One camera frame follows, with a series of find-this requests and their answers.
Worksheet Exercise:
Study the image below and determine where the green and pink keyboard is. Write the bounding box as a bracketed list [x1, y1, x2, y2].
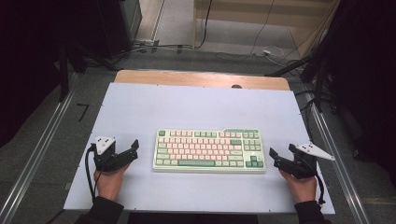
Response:
[151, 127, 267, 175]

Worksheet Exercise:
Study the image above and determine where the black tripod leg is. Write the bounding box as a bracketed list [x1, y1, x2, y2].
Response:
[264, 57, 312, 77]

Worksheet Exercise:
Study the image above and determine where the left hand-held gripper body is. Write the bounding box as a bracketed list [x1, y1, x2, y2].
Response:
[91, 135, 126, 173]

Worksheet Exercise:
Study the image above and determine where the person's left hand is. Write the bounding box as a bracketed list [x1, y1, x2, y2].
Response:
[93, 164, 131, 203]

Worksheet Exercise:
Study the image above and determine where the black metal stand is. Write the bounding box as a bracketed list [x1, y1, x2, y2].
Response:
[58, 43, 70, 103]

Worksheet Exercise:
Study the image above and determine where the grey floor cable bundle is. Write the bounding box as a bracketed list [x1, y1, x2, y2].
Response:
[111, 38, 194, 63]

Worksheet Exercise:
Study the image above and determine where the black cabinet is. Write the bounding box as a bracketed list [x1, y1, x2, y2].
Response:
[96, 0, 143, 60]

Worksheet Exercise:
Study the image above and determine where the white power adapter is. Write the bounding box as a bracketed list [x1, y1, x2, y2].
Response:
[262, 46, 286, 59]

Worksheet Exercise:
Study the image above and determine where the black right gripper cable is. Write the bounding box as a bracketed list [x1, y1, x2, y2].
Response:
[314, 173, 327, 205]

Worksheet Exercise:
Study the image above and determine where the aluminium floor rail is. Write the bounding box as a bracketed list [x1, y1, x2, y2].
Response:
[306, 92, 372, 224]
[0, 74, 78, 224]

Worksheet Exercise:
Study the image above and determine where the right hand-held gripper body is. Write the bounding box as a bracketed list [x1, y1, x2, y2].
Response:
[289, 142, 336, 180]

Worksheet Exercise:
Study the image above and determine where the thin black floor cable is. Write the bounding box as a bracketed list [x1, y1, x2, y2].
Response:
[244, 0, 276, 61]

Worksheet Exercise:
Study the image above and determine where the person's right hand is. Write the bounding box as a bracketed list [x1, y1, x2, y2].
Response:
[278, 169, 318, 203]

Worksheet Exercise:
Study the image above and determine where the black curtain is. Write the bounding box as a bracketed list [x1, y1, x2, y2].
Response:
[311, 0, 396, 185]
[0, 0, 101, 147]

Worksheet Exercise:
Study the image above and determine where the light wooden shelf unit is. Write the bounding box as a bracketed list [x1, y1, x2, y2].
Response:
[191, 0, 341, 59]

